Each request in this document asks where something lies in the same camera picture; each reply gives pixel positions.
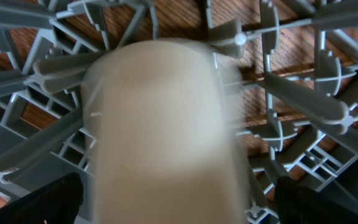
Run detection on white paper cup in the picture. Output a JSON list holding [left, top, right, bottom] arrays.
[[83, 39, 248, 223]]

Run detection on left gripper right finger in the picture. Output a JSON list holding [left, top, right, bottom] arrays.
[[274, 176, 358, 224]]

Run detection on grey dishwasher rack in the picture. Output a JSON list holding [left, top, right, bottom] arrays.
[[0, 0, 358, 224]]

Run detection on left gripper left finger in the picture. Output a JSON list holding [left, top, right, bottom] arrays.
[[0, 172, 84, 224]]

